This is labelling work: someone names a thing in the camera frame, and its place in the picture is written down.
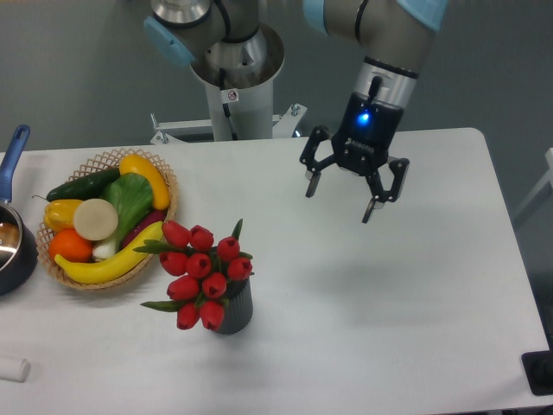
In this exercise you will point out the orange fruit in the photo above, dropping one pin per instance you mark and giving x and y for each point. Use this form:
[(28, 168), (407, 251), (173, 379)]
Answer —
[(71, 246)]

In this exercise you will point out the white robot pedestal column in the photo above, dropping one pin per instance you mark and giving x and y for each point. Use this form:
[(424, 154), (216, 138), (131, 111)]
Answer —
[(241, 114)]

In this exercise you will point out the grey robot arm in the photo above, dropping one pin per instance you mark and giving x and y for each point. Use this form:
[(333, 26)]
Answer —
[(237, 58)]

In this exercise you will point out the white metal base frame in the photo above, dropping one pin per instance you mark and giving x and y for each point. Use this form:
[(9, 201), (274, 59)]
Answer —
[(288, 124)]

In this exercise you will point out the white furniture piece right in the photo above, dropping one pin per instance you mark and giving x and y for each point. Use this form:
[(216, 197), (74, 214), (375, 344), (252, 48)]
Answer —
[(536, 196)]

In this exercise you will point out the white cylinder object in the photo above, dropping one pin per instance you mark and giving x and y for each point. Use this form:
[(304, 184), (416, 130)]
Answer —
[(14, 369)]

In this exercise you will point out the yellow zucchini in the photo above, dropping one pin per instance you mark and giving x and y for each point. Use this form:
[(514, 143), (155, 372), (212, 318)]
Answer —
[(134, 163)]

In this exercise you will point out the green bok choy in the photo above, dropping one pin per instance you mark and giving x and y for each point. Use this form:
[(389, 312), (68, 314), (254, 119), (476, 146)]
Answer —
[(131, 195)]

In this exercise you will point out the beige round disc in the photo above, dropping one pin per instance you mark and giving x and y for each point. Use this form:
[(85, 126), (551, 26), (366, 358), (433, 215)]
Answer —
[(95, 219)]

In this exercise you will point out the black device at table edge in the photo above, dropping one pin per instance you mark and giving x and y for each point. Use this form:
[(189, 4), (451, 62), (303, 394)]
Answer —
[(538, 371)]

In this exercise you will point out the yellow bell pepper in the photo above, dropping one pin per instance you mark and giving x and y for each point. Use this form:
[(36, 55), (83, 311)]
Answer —
[(58, 215)]

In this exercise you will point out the green cucumber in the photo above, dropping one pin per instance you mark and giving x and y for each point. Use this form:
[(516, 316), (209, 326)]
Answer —
[(83, 188)]

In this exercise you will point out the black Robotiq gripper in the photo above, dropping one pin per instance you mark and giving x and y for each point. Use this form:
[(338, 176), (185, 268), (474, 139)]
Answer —
[(367, 136)]

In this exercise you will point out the purple eggplant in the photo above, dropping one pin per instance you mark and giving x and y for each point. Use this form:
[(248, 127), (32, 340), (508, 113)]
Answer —
[(152, 217)]

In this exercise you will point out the red tulip bouquet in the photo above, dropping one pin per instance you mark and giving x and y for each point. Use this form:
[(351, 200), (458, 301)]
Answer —
[(203, 270)]

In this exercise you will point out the woven wicker basket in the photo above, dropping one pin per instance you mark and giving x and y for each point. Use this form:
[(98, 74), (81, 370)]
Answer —
[(102, 161)]

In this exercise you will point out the long yellow squash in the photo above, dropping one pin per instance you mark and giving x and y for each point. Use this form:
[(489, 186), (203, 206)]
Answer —
[(116, 266)]

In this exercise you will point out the blue handled saucepan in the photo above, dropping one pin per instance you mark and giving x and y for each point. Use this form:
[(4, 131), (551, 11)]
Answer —
[(18, 247)]

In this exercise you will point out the dark grey ribbed vase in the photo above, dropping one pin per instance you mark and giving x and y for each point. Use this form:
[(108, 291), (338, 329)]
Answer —
[(239, 310)]

